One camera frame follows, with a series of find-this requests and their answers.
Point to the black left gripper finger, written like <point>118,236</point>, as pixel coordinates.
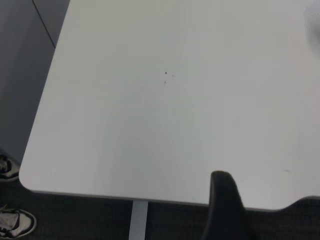
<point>225,207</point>

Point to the white table leg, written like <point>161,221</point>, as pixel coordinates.
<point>138,220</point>

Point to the white and black sneaker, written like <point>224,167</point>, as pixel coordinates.
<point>15,222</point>
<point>6,167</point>

